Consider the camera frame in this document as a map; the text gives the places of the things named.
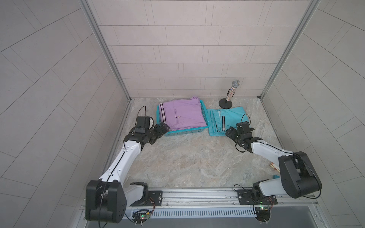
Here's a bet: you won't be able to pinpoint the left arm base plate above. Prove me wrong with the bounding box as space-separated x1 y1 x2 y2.
131 191 163 207

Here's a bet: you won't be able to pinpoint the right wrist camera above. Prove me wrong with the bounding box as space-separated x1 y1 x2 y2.
236 121 252 135

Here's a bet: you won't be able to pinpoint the right circuit board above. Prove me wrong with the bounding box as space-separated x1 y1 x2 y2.
255 207 271 223

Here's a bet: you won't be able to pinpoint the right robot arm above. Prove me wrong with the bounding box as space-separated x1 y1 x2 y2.
225 126 322 200

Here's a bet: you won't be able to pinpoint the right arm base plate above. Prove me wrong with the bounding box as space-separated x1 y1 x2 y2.
236 189 278 206

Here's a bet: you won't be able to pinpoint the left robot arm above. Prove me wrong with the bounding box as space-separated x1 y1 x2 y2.
85 122 170 223

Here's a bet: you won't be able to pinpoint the purple pants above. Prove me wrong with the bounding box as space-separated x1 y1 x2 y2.
158 95 208 132

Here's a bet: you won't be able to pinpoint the glitter microphone on stand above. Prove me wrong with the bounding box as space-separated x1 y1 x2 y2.
219 80 240 109

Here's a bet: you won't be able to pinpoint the pink patterned small box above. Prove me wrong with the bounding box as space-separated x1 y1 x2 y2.
271 162 280 173

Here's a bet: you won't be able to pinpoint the teal pants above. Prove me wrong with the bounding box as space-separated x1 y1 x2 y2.
207 107 251 137

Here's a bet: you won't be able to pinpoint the aluminium mounting rail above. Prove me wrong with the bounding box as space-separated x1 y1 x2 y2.
80 187 319 211

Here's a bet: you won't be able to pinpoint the teal plastic basket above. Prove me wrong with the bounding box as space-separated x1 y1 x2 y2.
155 99 211 137

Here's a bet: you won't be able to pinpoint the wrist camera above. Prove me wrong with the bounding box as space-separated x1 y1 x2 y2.
134 116 154 134
236 121 252 135

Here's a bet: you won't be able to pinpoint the left circuit board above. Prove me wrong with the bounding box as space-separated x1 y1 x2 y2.
132 210 152 226

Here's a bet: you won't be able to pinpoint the ventilation grille strip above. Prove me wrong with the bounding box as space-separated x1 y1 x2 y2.
125 207 257 219

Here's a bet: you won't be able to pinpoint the circuit board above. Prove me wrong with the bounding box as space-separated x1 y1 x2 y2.
255 207 271 223
132 210 152 226

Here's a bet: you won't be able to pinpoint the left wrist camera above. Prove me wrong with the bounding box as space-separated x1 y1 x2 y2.
134 116 154 134

